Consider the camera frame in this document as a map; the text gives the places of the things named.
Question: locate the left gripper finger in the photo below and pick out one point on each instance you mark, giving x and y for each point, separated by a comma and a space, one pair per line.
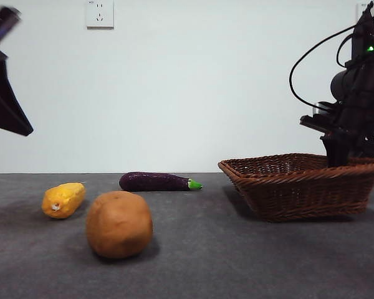
3, 99

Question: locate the purple eggplant with green stem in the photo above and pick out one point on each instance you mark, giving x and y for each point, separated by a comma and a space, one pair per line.
156, 181

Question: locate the brown wicker basket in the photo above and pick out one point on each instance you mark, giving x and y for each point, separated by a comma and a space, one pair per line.
299, 193

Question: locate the brown potato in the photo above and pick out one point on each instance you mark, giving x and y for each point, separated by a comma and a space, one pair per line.
119, 225

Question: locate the yellow corn cob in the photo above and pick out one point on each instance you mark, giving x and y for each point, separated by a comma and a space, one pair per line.
63, 201

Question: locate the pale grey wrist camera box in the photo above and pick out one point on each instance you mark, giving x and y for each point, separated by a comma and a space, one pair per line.
325, 108

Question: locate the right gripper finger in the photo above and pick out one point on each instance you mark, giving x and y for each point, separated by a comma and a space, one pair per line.
333, 152
344, 152

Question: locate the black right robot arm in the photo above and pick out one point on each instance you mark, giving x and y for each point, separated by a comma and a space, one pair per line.
361, 93

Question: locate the white wall socket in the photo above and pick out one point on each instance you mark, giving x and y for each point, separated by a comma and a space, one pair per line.
100, 14
361, 7

